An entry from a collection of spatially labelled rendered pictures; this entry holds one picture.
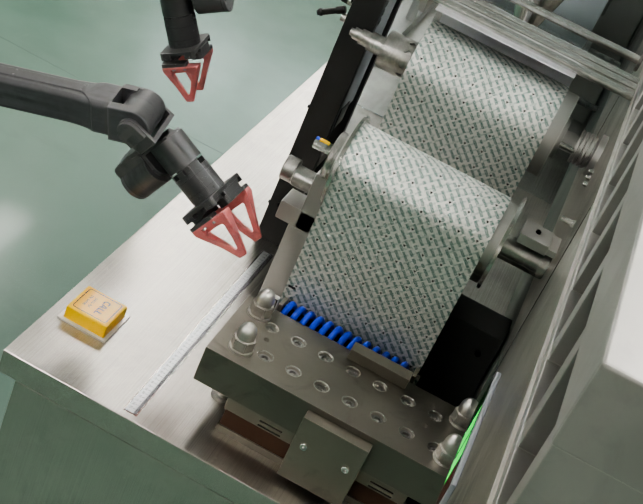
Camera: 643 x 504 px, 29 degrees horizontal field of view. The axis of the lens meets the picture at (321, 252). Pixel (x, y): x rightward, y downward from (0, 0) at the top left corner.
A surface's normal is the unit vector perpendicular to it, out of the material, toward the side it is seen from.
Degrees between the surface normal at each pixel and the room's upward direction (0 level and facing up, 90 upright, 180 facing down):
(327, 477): 90
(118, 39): 0
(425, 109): 92
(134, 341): 0
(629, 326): 0
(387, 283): 90
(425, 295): 90
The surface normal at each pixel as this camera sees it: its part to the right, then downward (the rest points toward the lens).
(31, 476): -0.32, 0.41
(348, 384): 0.36, -0.78
